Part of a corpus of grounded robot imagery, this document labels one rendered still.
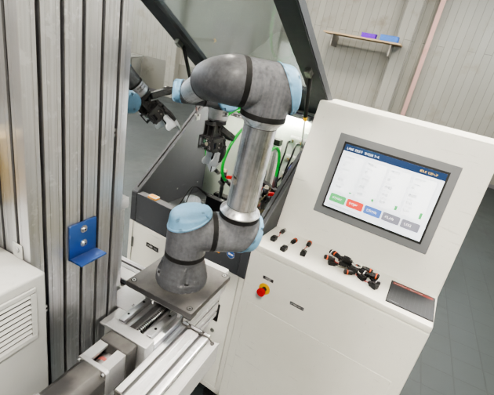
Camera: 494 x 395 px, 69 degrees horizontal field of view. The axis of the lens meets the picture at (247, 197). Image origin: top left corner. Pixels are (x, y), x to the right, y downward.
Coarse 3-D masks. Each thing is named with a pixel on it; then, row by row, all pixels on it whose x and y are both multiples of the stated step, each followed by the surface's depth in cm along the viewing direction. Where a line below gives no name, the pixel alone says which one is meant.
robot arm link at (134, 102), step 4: (132, 92) 119; (132, 96) 119; (136, 96) 120; (128, 100) 119; (132, 100) 120; (136, 100) 121; (140, 100) 122; (128, 104) 119; (132, 104) 120; (136, 104) 122; (140, 104) 123; (128, 108) 120; (132, 108) 121; (136, 108) 122; (128, 112) 121; (132, 112) 122
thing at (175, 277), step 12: (168, 264) 100; (180, 264) 98; (192, 264) 99; (204, 264) 104; (156, 276) 103; (168, 276) 100; (180, 276) 99; (192, 276) 100; (204, 276) 104; (168, 288) 100; (180, 288) 100; (192, 288) 101
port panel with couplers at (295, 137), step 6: (294, 132) 183; (300, 132) 181; (294, 138) 183; (300, 138) 182; (306, 138) 180; (288, 144) 186; (294, 144) 184; (300, 144) 182; (288, 150) 187; (288, 156) 188; (294, 156) 186; (282, 162) 190; (282, 168) 191; (282, 174) 192
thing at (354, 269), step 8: (328, 256) 140; (336, 256) 143; (344, 256) 139; (328, 264) 141; (336, 264) 141; (344, 264) 138; (352, 264) 139; (344, 272) 137; (352, 272) 137; (360, 272) 137; (368, 272) 136; (376, 280) 134; (376, 288) 131
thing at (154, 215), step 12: (144, 192) 177; (144, 204) 174; (156, 204) 170; (168, 204) 170; (144, 216) 177; (156, 216) 172; (168, 216) 168; (156, 228) 174; (216, 252) 158; (228, 264) 156
